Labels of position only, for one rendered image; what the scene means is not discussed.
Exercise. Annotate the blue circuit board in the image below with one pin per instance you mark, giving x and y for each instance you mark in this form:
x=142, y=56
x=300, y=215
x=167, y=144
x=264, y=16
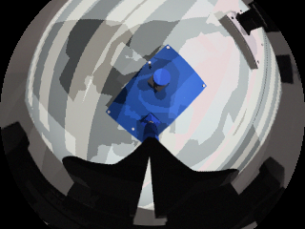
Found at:
x=156, y=95

